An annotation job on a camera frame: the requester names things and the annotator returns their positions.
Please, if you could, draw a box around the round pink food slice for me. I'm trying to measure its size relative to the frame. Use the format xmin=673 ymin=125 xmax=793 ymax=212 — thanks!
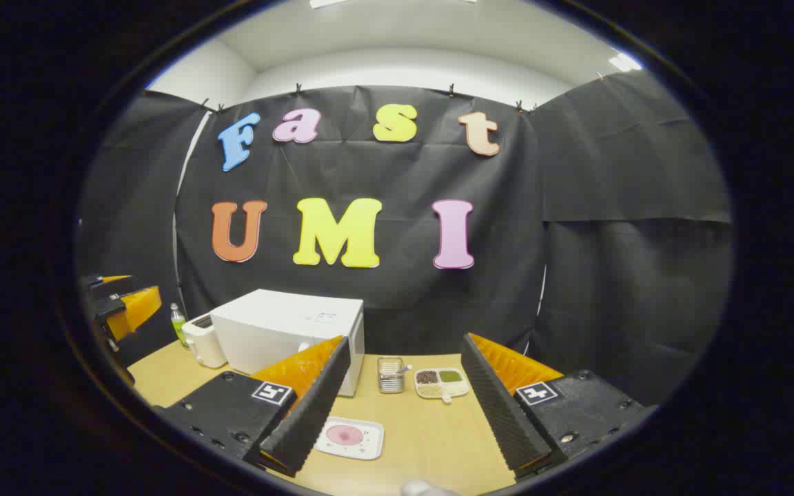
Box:
xmin=326 ymin=424 xmax=364 ymax=446

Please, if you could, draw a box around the white microwave oven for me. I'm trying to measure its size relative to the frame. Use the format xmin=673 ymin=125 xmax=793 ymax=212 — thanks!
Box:
xmin=210 ymin=289 xmax=365 ymax=397

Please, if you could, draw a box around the metal mesh cutlery basket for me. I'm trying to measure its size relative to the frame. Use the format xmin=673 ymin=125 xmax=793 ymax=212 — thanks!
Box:
xmin=377 ymin=356 xmax=406 ymax=394

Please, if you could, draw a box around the green label drink bottle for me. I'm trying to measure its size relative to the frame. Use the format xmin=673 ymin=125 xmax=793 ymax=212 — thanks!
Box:
xmin=170 ymin=303 xmax=189 ymax=347

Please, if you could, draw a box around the white divided grain dish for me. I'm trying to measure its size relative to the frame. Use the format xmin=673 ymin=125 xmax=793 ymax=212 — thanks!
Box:
xmin=414 ymin=367 xmax=471 ymax=404

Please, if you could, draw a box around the white square plate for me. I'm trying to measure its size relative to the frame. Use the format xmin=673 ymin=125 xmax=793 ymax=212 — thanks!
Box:
xmin=314 ymin=416 xmax=385 ymax=461

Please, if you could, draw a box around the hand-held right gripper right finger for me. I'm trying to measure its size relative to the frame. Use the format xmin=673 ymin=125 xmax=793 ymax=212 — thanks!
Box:
xmin=461 ymin=333 xmax=656 ymax=479

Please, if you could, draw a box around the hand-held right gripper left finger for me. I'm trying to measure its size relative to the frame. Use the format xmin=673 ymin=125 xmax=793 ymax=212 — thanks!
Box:
xmin=156 ymin=335 xmax=352 ymax=478

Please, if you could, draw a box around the white toaster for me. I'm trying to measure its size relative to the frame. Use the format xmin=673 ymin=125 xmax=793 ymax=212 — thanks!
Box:
xmin=181 ymin=312 xmax=229 ymax=369

